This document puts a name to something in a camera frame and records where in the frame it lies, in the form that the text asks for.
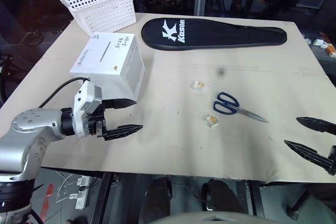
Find coiled black floor cable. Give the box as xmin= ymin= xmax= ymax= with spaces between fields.
xmin=25 ymin=30 xmax=43 ymax=47

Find black Kason racket cover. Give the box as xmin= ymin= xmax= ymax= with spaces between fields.
xmin=141 ymin=17 xmax=288 ymax=51

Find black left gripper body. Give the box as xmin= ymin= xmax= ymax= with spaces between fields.
xmin=83 ymin=99 xmax=109 ymax=141

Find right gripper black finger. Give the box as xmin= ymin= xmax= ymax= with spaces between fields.
xmin=283 ymin=140 xmax=336 ymax=175
xmin=296 ymin=116 xmax=336 ymax=134

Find white cardboard box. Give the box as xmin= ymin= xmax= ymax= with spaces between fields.
xmin=69 ymin=33 xmax=146 ymax=104

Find small white and orange boxes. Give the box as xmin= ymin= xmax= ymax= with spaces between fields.
xmin=306 ymin=31 xmax=336 ymax=58

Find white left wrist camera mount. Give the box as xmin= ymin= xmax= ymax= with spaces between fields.
xmin=72 ymin=80 xmax=103 ymax=138

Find white perforated plastic basket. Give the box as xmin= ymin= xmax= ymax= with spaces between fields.
xmin=57 ymin=0 xmax=138 ymax=36

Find white power strip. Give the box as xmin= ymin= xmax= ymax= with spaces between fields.
xmin=75 ymin=176 xmax=92 ymax=210

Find dark rounded shape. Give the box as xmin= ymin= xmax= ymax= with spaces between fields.
xmin=140 ymin=177 xmax=173 ymax=224
xmin=201 ymin=178 xmax=245 ymax=214

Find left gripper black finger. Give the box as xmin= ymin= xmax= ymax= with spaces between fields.
xmin=104 ymin=98 xmax=137 ymax=110
xmin=103 ymin=124 xmax=144 ymax=141

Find grey robot torso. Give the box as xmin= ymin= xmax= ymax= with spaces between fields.
xmin=180 ymin=211 xmax=253 ymax=224

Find black table leg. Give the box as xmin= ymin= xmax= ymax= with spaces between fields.
xmin=90 ymin=172 xmax=114 ymax=224
xmin=247 ymin=180 xmax=265 ymax=224

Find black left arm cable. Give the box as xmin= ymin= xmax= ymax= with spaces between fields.
xmin=38 ymin=77 xmax=91 ymax=110

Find blue handled scissors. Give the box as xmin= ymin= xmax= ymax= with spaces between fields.
xmin=213 ymin=91 xmax=269 ymax=124

